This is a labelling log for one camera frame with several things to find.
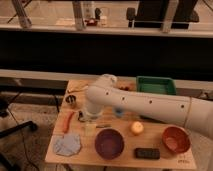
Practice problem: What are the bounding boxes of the orange carrot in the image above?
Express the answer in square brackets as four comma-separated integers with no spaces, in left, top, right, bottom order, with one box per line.
[62,112,74,133]

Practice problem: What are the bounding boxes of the silver fork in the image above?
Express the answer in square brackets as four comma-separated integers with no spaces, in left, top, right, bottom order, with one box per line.
[95,124,111,129]

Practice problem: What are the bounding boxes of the blue plastic cup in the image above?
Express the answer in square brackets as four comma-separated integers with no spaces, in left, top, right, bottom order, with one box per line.
[114,108,124,118]

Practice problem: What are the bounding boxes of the yellow banana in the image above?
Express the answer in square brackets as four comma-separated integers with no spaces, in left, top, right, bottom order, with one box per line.
[67,85,88,93]

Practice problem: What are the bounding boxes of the small metal cup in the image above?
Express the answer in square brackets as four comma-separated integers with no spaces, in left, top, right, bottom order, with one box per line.
[65,95,77,108]

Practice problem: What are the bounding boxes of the brown pine cone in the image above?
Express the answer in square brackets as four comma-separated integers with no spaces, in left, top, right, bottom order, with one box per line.
[119,86,130,91]

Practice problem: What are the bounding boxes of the blue-grey cloth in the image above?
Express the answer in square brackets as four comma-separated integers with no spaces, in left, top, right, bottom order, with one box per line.
[53,133,81,157]

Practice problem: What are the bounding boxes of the black office chair base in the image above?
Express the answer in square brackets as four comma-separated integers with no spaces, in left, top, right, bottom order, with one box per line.
[0,98,38,171]

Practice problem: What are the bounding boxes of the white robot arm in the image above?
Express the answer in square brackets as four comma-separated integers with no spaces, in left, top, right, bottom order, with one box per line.
[84,74,213,140]

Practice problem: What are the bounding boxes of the yellow apple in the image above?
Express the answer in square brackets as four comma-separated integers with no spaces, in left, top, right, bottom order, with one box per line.
[130,121,144,135]

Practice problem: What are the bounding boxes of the orange-red bowl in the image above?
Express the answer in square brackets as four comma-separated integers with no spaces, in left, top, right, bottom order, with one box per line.
[162,126,191,154]

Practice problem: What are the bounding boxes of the green plastic tray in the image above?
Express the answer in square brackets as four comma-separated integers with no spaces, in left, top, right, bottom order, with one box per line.
[136,76,176,95]

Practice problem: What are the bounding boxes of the purple bowl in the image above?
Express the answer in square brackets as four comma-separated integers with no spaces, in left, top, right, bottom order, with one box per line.
[95,129,125,160]

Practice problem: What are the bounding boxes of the black rectangular block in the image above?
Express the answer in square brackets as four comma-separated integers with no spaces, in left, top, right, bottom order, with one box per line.
[134,148,160,160]

